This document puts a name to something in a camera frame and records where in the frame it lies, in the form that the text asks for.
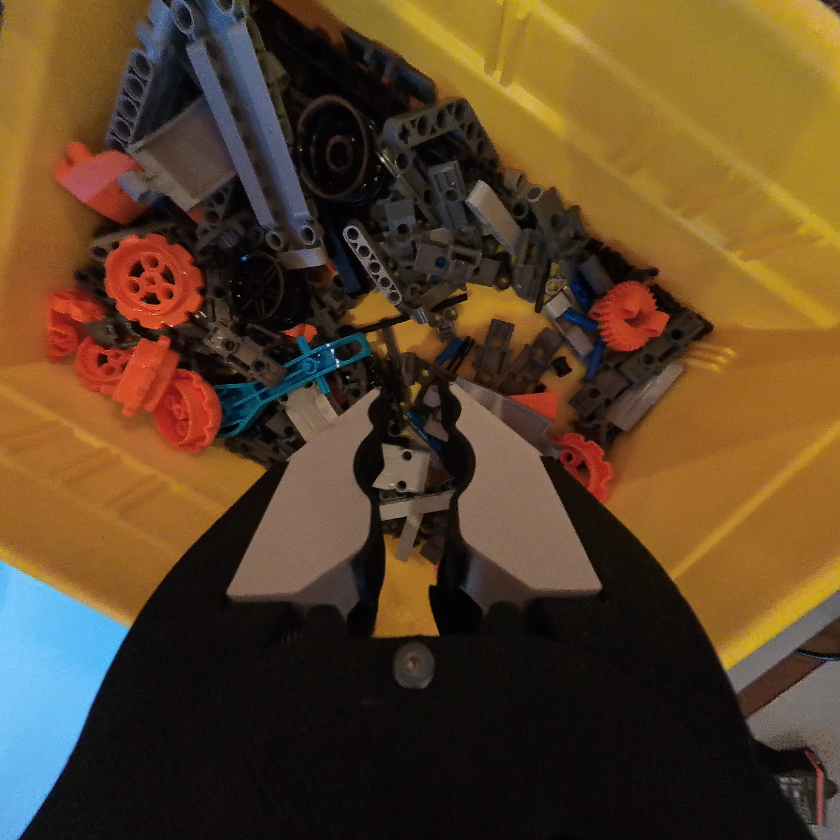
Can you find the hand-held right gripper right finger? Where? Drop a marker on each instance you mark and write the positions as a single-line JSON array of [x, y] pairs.
[[525, 525]]

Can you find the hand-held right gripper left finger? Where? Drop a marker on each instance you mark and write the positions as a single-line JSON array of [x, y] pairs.
[[309, 525]]

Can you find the small light grey block piece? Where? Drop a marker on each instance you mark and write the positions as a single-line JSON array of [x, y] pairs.
[[400, 466]]

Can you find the pile of building block parts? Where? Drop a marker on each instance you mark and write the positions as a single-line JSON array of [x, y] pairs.
[[394, 236]]

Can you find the yellow plastic bin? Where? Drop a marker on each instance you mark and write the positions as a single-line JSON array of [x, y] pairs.
[[630, 158]]

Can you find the teal paddle piece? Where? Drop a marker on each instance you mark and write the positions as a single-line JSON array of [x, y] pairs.
[[289, 381]]

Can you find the small black battery pack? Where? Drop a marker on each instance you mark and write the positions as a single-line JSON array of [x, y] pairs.
[[801, 781]]

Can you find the black rubber tyre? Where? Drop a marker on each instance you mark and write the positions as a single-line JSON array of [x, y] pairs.
[[339, 147]]

